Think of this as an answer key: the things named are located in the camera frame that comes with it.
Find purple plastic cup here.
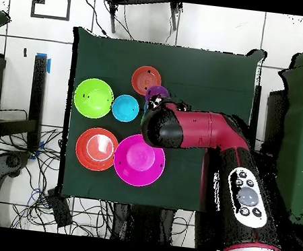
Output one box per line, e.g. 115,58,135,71
143,83,171,106

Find small orange bowl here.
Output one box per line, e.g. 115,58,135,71
129,64,164,98

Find small cyan bowl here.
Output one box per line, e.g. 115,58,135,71
110,93,142,124

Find large pink bowl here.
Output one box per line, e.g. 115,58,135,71
110,131,169,190

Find dark green table cloth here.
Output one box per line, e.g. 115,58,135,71
54,26,268,220

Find large lime green bowl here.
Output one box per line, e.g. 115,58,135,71
71,75,117,121

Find large red-orange bowl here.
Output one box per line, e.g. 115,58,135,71
73,124,121,174

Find blue tape strip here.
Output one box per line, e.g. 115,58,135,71
34,52,53,74

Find black metal stand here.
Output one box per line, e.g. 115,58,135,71
0,48,51,155

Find black power strip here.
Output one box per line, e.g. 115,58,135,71
43,188,76,229

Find grey chair base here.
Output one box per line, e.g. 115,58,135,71
0,148,32,182

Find black floor cable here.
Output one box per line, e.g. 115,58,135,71
79,0,113,37

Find tangle of floor cables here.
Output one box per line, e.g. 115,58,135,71
0,121,124,240

